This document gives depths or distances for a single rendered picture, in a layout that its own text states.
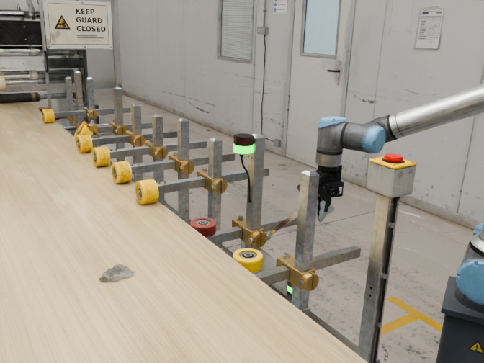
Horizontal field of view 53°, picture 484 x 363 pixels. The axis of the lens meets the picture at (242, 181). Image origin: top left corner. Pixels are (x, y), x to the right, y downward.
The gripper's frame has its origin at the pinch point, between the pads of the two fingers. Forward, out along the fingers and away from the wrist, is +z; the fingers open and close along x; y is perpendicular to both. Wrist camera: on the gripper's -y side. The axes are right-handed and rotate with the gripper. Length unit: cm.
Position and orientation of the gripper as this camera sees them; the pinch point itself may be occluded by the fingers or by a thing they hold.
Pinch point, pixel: (318, 218)
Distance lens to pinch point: 178.5
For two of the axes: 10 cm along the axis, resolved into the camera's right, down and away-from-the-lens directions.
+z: -0.3, 9.5, 3.1
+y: 8.4, -1.4, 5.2
